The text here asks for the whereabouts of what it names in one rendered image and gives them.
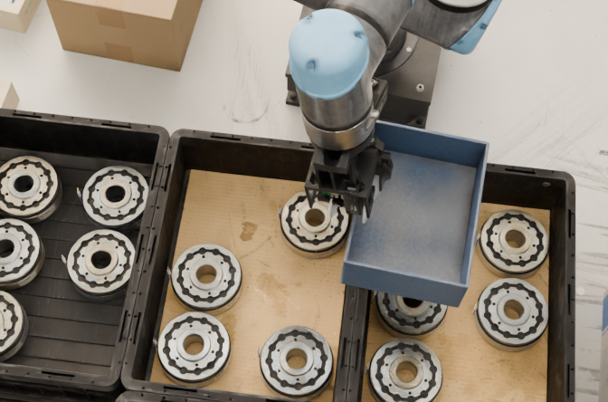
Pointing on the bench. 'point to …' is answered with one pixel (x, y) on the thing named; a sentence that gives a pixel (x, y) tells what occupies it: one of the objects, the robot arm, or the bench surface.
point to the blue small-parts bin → (421, 217)
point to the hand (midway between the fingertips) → (358, 194)
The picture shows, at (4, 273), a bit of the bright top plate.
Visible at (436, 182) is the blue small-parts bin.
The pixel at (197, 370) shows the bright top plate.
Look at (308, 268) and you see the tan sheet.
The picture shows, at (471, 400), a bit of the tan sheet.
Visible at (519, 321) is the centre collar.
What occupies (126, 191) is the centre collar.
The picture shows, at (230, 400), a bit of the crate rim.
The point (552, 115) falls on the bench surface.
